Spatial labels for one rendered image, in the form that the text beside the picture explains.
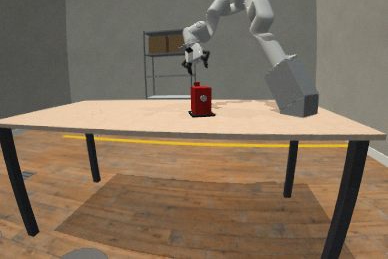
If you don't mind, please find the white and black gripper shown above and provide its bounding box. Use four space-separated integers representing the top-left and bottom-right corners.
181 42 210 75

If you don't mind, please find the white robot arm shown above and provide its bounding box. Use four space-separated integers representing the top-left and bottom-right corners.
179 0 297 68

